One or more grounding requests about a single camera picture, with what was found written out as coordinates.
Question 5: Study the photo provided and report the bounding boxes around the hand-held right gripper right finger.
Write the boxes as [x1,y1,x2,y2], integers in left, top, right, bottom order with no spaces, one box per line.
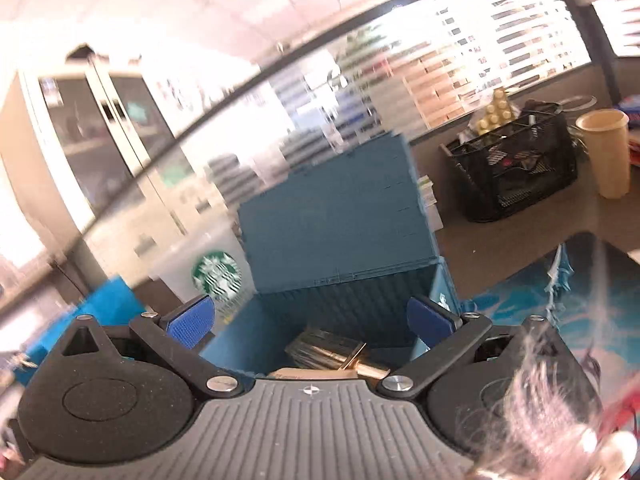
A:
[376,295,557,401]

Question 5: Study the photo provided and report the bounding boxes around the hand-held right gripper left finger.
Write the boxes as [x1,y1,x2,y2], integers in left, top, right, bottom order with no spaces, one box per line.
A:
[59,294,245,397]

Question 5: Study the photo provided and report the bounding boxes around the gold metallic object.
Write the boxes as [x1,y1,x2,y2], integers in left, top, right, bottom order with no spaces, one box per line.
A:
[284,326,392,382]

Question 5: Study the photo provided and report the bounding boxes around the teal storage box with lid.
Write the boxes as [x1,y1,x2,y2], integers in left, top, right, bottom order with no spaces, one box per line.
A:
[200,132,463,386]

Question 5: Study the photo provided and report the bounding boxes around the Starbucks logo bag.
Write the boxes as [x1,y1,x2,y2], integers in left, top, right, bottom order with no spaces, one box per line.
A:
[150,230,257,322]

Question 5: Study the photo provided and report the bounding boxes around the blue paper bag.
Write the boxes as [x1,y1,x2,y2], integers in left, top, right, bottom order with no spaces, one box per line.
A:
[20,275,151,386]

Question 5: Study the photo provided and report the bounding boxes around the printed mouse mat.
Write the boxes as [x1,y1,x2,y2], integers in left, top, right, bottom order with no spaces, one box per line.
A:
[462,232,640,401]

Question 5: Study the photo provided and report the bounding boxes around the stack of white boxes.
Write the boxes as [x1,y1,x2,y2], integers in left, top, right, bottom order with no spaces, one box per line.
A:
[417,174,444,232]

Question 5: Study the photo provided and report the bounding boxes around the black mesh desk organizer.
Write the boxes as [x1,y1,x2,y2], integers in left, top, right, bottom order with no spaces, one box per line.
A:
[440,102,581,224]

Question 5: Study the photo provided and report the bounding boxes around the beige glass-door cabinet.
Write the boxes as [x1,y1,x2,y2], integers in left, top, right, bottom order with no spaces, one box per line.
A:
[0,45,197,235]

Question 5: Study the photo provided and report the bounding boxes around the yellow blister pack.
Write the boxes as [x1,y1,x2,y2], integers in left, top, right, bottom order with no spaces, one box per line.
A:
[472,87,517,136]

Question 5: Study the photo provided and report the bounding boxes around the beige paper cup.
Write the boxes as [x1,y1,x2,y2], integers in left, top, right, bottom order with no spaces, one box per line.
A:
[575,109,632,200]

